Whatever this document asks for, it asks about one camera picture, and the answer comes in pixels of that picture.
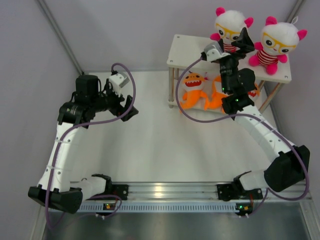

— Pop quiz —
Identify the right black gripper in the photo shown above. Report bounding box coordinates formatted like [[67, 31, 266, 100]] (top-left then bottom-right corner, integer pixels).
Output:
[[217, 27, 254, 94]]

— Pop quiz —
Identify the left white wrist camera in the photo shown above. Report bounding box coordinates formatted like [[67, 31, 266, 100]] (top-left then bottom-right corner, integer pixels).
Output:
[[108, 73, 130, 96]]

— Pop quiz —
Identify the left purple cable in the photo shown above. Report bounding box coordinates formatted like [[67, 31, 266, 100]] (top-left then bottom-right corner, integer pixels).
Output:
[[46, 62, 137, 230]]

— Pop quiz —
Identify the white two-tier shelf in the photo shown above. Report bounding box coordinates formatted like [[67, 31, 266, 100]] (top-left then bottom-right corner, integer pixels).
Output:
[[166, 34, 292, 120]]

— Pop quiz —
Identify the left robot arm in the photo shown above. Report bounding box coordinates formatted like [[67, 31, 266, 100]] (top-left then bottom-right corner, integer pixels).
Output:
[[28, 71, 138, 214]]

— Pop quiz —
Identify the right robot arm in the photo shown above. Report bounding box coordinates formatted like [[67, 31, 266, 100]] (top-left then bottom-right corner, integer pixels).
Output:
[[219, 27, 310, 199]]

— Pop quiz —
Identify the orange shark plush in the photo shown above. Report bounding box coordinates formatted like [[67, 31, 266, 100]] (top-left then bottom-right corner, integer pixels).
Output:
[[204, 75, 227, 111], [248, 83, 260, 98], [180, 71, 209, 110]]

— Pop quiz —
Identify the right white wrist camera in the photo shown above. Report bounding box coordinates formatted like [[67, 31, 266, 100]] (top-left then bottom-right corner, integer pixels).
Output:
[[201, 41, 227, 62]]

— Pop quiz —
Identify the panda plush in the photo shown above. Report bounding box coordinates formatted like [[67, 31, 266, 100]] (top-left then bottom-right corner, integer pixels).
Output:
[[209, 7, 254, 53], [248, 16, 308, 75], [204, 72, 210, 81]]

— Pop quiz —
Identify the purple cable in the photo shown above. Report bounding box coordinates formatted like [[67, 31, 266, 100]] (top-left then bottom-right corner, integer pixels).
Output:
[[46, 62, 137, 230], [176, 53, 310, 216]]

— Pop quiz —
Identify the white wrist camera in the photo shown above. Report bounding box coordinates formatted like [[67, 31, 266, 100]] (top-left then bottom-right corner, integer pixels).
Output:
[[201, 41, 227, 62], [108, 73, 130, 96]]

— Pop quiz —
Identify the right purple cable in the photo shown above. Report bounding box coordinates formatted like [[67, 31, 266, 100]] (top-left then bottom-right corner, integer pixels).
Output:
[[176, 53, 310, 216]]

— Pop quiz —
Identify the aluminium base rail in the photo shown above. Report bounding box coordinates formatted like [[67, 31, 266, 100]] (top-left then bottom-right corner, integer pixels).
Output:
[[69, 181, 312, 201]]

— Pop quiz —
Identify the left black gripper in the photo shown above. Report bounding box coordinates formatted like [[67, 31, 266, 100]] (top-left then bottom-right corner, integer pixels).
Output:
[[90, 82, 138, 122]]

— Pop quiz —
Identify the grey slotted cable duct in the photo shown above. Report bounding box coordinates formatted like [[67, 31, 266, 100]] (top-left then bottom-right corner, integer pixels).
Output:
[[78, 202, 240, 213]]

